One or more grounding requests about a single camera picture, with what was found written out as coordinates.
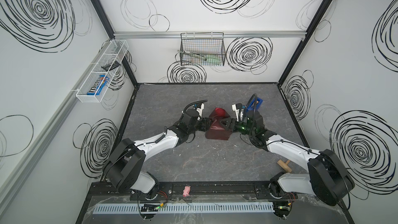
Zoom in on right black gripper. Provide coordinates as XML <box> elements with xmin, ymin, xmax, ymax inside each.
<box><xmin>217</xmin><ymin>118</ymin><xmax>254</xmax><ymax>139</ymax></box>

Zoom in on red wrapping paper sheet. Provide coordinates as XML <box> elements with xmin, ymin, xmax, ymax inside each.
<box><xmin>205</xmin><ymin>108</ymin><xmax>232</xmax><ymax>141</ymax></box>

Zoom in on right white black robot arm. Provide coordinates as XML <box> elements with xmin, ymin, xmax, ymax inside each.
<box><xmin>219</xmin><ymin>94</ymin><xmax>355</xmax><ymax>206</ymax></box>

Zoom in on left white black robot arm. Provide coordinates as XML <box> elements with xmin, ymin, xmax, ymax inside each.
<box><xmin>102</xmin><ymin>100</ymin><xmax>209</xmax><ymax>200</ymax></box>

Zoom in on blue tape dispenser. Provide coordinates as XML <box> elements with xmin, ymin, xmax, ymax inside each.
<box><xmin>246</xmin><ymin>97</ymin><xmax>263</xmax><ymax>111</ymax></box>

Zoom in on green item in basket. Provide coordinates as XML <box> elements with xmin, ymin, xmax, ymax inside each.
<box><xmin>205</xmin><ymin>54</ymin><xmax>224</xmax><ymax>66</ymax></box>

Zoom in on small pink pig figure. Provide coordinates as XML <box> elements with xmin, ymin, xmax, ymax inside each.
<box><xmin>182</xmin><ymin>186</ymin><xmax>191</xmax><ymax>198</ymax></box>

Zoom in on metal tongs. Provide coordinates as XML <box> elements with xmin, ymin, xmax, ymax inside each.
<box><xmin>178</xmin><ymin>50</ymin><xmax>207</xmax><ymax>61</ymax></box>

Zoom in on wooden mallet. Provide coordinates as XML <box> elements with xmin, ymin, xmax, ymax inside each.
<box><xmin>277</xmin><ymin>160</ymin><xmax>292</xmax><ymax>173</ymax></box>

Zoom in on blue candy packet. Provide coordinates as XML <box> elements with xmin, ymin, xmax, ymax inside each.
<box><xmin>87</xmin><ymin>75</ymin><xmax>109</xmax><ymax>96</ymax></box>

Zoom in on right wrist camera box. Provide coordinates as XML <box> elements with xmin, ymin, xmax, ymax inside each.
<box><xmin>232</xmin><ymin>103</ymin><xmax>246</xmax><ymax>122</ymax></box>

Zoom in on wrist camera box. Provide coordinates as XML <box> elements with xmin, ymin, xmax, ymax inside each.
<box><xmin>193</xmin><ymin>102</ymin><xmax>205</xmax><ymax>118</ymax></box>
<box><xmin>232</xmin><ymin>103</ymin><xmax>246</xmax><ymax>122</ymax></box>

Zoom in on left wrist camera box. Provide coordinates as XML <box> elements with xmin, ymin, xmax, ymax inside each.
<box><xmin>193</xmin><ymin>102</ymin><xmax>205</xmax><ymax>118</ymax></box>

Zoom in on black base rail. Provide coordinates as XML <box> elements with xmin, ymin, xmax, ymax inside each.
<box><xmin>86</xmin><ymin>181</ymin><xmax>300</xmax><ymax>202</ymax></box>

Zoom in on black wire wall basket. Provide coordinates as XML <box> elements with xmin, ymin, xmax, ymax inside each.
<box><xmin>178</xmin><ymin>32</ymin><xmax>227</xmax><ymax>66</ymax></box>

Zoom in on grey slotted cable duct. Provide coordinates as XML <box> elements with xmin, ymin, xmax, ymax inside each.
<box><xmin>92</xmin><ymin>202</ymin><xmax>275</xmax><ymax>214</ymax></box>

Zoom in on white wire wall shelf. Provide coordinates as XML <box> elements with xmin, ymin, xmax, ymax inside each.
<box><xmin>76</xmin><ymin>39</ymin><xmax>129</xmax><ymax>103</ymax></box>

